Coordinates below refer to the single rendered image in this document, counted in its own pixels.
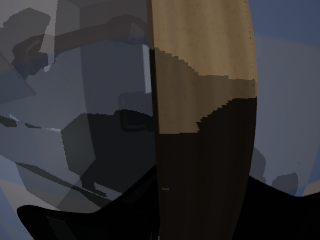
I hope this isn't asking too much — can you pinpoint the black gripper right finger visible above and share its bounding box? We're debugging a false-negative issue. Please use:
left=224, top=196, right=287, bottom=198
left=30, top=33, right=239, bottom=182
left=232, top=176, right=320, bottom=240

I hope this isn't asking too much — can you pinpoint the wooden side rail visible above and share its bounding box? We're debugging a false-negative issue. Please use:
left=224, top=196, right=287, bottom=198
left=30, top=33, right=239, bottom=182
left=145, top=0, right=257, bottom=240

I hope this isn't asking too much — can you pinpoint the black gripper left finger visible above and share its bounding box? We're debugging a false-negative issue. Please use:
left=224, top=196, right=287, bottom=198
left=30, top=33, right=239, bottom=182
left=16, top=164, right=160, bottom=240

